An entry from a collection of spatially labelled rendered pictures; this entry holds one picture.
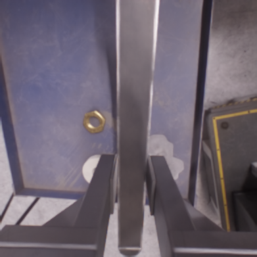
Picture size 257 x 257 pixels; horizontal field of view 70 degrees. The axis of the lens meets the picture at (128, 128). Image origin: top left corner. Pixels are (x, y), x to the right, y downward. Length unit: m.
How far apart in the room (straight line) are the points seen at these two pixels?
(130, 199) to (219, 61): 1.22
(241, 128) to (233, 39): 0.57
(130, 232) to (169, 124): 0.27
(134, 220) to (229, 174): 0.99
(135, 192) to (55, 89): 0.33
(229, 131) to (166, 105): 0.69
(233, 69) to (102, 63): 1.06
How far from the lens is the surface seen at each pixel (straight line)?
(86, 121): 0.41
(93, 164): 0.44
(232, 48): 1.36
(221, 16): 1.37
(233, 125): 1.05
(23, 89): 0.49
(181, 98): 0.40
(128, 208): 0.17
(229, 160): 1.10
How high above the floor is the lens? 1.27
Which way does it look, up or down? 73 degrees down
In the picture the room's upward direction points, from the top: 153 degrees counter-clockwise
